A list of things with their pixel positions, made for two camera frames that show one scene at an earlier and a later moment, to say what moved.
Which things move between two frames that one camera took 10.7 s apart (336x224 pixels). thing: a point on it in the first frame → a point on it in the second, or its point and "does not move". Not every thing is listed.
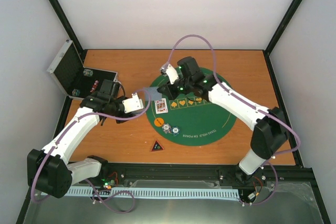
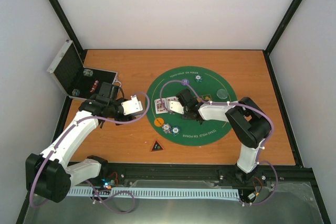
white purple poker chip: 166,128 does not move
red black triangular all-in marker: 156,147 does not move
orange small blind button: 158,121 does not move
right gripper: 168,92 → 186,118
